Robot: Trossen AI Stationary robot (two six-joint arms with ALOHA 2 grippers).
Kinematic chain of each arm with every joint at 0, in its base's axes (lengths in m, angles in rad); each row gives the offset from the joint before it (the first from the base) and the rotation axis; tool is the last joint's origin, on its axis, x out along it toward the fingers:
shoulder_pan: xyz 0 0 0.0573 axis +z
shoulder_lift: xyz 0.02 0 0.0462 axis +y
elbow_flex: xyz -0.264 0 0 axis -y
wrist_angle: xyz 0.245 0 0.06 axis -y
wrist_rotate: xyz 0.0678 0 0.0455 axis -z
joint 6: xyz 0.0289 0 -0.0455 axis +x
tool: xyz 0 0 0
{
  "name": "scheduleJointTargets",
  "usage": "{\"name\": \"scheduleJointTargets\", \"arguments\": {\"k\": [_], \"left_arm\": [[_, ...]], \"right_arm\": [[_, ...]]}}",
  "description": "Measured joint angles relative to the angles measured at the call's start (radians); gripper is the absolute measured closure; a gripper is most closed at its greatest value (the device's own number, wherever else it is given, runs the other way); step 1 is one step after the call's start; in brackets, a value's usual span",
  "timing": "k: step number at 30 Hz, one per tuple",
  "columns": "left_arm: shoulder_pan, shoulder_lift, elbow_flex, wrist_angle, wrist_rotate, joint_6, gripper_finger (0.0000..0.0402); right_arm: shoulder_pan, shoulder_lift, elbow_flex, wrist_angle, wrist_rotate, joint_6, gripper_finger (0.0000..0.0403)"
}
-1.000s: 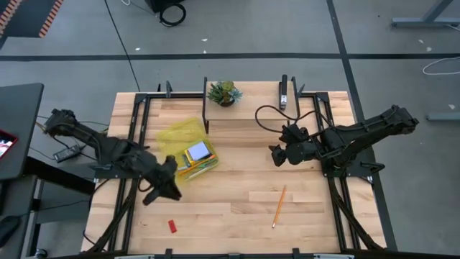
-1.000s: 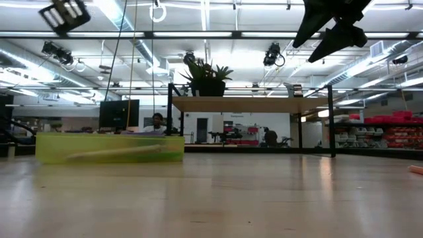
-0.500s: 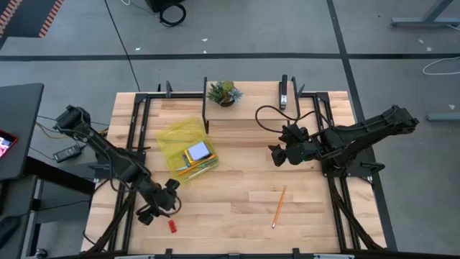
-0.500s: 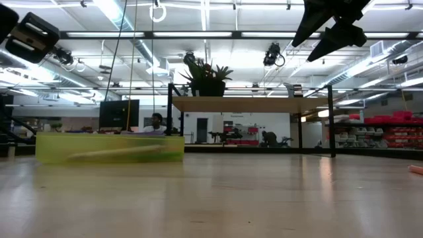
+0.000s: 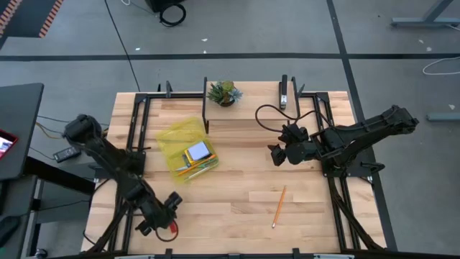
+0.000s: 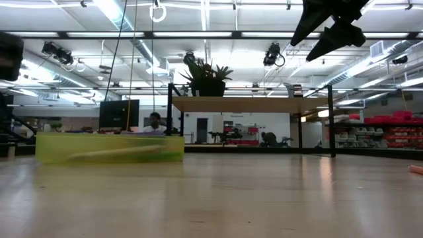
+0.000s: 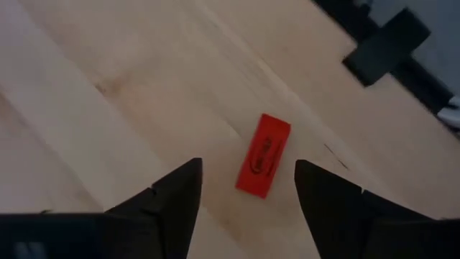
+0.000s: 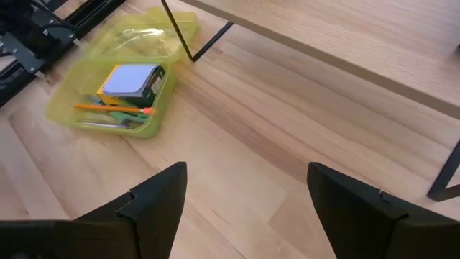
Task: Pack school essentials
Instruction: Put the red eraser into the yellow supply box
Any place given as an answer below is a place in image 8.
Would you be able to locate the orange pencil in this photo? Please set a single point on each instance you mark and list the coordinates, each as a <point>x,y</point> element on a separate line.
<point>108,108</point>

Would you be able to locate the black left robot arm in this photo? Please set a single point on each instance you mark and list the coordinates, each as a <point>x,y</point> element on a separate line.
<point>18,18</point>

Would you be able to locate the translucent yellow-green pencil case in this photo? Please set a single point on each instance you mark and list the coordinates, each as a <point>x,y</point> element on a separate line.
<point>143,39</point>

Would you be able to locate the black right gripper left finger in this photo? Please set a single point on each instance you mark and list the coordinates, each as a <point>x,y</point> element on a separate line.
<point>161,201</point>

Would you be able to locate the wooden shelf riser black legs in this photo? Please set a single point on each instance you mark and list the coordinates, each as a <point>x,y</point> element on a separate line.
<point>341,36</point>

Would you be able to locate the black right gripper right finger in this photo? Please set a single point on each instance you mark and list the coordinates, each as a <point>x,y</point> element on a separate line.
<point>345,216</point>

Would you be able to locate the crayon box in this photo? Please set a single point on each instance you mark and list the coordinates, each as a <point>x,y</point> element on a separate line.
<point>129,79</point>

